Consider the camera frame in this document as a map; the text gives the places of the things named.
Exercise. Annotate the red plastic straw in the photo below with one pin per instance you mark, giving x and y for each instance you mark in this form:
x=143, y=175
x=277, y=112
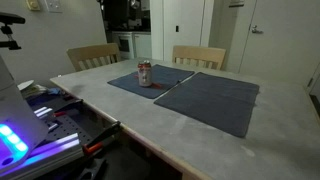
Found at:
x=154, y=85

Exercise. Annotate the red and silver soda can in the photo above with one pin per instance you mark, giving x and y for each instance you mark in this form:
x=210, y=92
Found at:
x=145, y=73

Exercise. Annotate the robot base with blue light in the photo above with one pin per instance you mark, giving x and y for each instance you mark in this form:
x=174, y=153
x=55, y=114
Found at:
x=21, y=129

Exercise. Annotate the dark blue cloth mat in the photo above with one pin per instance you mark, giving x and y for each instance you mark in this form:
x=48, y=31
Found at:
x=166, y=76

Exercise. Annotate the white oven in kitchen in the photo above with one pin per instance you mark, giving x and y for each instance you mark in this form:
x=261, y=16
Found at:
x=124, y=40

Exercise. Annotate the light wooden chair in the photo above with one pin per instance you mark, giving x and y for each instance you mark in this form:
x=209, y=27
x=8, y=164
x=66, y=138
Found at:
x=109, y=52
x=207, y=57

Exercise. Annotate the dark grey cloth mat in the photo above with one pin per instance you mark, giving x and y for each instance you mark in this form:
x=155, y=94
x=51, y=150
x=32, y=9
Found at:
x=223, y=103

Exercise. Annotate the black orange bar clamp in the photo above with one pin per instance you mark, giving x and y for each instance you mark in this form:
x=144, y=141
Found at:
x=97, y=143

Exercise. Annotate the white door with handle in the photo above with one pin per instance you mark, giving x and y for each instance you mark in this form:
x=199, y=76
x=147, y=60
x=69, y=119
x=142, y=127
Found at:
x=283, y=42

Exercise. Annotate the white wall light switch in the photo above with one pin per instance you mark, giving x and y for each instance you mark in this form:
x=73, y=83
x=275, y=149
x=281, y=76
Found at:
x=53, y=6

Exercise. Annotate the black camera on stand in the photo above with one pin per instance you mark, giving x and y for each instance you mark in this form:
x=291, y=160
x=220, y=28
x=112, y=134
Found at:
x=8, y=19

